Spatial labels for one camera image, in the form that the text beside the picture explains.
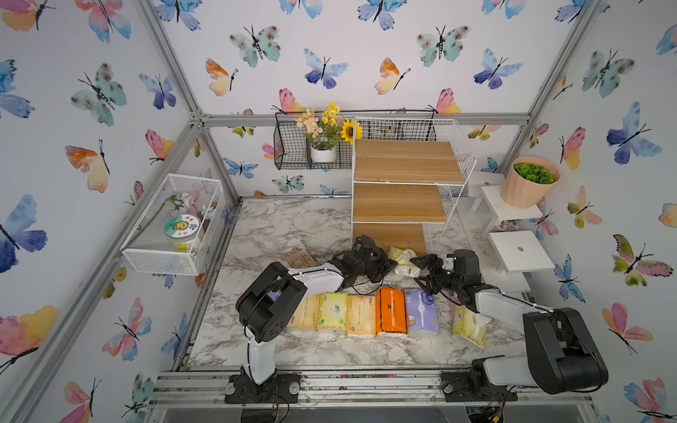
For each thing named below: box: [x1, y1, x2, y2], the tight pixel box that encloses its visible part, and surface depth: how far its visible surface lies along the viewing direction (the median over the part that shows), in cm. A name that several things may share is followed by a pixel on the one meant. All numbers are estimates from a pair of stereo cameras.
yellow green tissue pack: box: [316, 292, 350, 331], surface depth 85 cm
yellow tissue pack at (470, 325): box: [452, 304, 492, 349], surface depth 80 cm
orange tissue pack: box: [375, 287, 410, 337], surface depth 83 cm
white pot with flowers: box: [295, 102, 364, 164], surface depth 86 cm
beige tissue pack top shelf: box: [347, 294, 377, 336], surface depth 85 cm
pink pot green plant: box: [500, 155, 561, 208], surface depth 83 cm
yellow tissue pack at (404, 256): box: [386, 245, 422, 278], surface depth 89 cm
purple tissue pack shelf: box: [405, 289, 439, 333], surface depth 84 cm
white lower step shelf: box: [487, 230, 556, 273], surface depth 86 cm
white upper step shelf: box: [481, 185, 544, 234], surface depth 88 cm
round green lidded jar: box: [164, 213, 202, 253], surface depth 67 cm
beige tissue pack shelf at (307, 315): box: [287, 293, 320, 329], surface depth 85 cm
